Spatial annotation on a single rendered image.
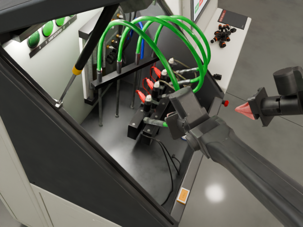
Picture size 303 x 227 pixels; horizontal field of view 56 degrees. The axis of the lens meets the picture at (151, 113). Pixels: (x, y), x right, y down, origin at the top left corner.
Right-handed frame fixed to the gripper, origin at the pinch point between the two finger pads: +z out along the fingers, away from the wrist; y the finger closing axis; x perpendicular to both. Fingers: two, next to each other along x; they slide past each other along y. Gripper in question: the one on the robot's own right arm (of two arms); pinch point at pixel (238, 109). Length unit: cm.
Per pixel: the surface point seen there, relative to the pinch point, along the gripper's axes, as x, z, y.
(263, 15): -307, 134, -38
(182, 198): 23.8, 16.7, -18.9
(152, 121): 17.7, 19.5, 8.2
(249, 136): -109, 81, -90
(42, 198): 49, 71, -7
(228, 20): -86, 45, 12
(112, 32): -8, 50, 38
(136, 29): 16.3, 7.6, 36.2
